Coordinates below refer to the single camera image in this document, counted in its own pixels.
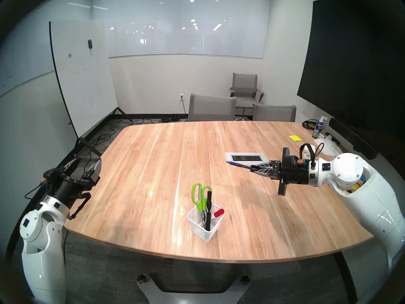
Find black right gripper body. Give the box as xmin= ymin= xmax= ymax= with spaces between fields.
xmin=278 ymin=147 xmax=311 ymax=196

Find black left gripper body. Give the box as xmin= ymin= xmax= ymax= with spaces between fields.
xmin=52 ymin=176 xmax=91 ymax=209

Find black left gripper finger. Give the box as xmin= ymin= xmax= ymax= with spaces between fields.
xmin=60 ymin=156 xmax=83 ymax=178
xmin=82 ymin=158 xmax=103 ymax=189

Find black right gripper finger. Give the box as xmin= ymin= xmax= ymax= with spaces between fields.
xmin=252 ymin=169 xmax=282 ymax=181
xmin=250 ymin=161 xmax=282 ymax=171

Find blue ballpoint pen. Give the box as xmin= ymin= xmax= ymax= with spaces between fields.
xmin=226 ymin=161 xmax=254 ymax=171

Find black permanent marker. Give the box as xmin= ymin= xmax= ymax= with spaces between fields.
xmin=205 ymin=191 xmax=213 ymax=231

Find green handled scissors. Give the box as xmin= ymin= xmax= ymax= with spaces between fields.
xmin=191 ymin=182 xmax=212 ymax=214

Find white wire mesh pen holder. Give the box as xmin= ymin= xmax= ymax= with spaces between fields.
xmin=187 ymin=202 xmax=225 ymax=243

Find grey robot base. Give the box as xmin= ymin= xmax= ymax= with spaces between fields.
xmin=137 ymin=273 xmax=250 ymax=304

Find grey table power outlet box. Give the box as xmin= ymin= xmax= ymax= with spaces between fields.
xmin=225 ymin=152 xmax=270 ymax=166

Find white crumpled tissue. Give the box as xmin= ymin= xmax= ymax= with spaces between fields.
xmin=316 ymin=136 xmax=345 ymax=157

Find whiteboard cleaner spray bottle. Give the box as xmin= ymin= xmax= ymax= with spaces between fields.
xmin=312 ymin=116 xmax=328 ymax=139

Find grey mesh office chair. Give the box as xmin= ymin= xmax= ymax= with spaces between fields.
xmin=188 ymin=93 xmax=237 ymax=122
xmin=252 ymin=104 xmax=297 ymax=122

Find black video sound bar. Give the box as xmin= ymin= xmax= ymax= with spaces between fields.
xmin=329 ymin=118 xmax=378 ymax=160

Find grey office chair with armrests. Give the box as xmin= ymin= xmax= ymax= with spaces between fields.
xmin=228 ymin=73 xmax=264 ymax=119

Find mobile whiteboard on stand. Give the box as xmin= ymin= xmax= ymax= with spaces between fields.
xmin=49 ymin=20 xmax=133 ymax=157

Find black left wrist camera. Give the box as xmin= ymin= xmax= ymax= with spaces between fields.
xmin=42 ymin=167 xmax=63 ymax=189

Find black left gripper cable loop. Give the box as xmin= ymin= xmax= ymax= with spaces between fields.
xmin=67 ymin=193 xmax=92 ymax=220

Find black right camera cable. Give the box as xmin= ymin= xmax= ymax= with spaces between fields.
xmin=299 ymin=143 xmax=325 ymax=169

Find thin black left camera cable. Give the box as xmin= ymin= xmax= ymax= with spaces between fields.
xmin=25 ymin=181 xmax=47 ymax=201

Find long black floor cable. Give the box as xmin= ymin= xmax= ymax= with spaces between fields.
xmin=89 ymin=118 xmax=154 ymax=156

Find wall whiteboard with writing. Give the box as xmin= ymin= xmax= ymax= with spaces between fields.
xmin=0 ymin=0 xmax=94 ymax=98

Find large black wall screen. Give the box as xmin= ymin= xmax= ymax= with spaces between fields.
xmin=297 ymin=0 xmax=405 ymax=168

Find wide glass wall whiteboard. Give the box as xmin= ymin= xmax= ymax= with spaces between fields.
xmin=92 ymin=0 xmax=265 ymax=59

